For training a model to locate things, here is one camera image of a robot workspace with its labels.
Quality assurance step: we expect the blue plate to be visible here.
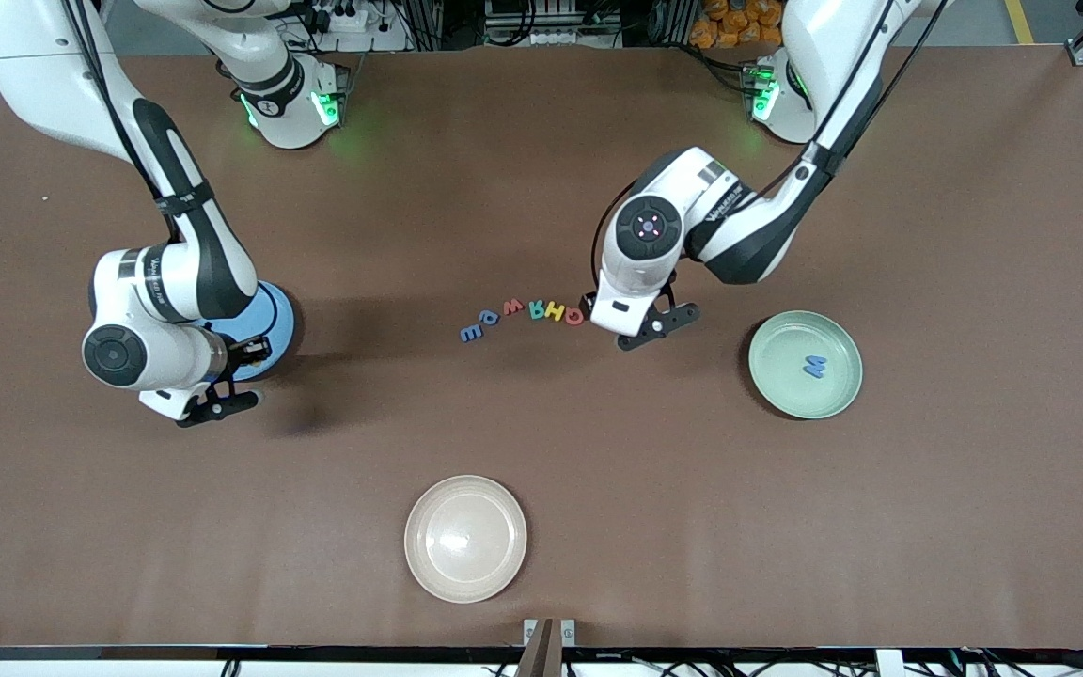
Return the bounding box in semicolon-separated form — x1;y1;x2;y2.
194;280;296;382

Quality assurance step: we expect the light green plate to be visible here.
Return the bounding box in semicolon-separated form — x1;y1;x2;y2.
748;310;864;420

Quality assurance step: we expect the beige plate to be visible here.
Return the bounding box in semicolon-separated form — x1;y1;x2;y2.
403;475;528;604

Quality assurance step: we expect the black equipment rack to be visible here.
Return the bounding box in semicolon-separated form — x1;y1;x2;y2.
480;0;693;50

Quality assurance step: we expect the orange snack packet pile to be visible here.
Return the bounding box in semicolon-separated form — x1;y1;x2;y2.
689;0;787;50

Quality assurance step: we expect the white power strip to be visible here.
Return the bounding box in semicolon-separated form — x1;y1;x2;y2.
302;0;369;35

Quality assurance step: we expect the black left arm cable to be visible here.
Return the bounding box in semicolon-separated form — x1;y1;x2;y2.
589;0;951;304

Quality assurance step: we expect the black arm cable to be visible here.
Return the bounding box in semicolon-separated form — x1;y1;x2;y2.
62;0;187;219
589;0;951;304

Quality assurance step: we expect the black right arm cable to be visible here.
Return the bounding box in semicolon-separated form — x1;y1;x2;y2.
62;0;187;219

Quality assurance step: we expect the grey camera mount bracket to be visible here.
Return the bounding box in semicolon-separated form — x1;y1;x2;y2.
515;618;576;677

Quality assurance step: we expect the floor cable bundle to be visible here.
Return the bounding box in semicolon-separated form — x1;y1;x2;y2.
955;630;1083;677

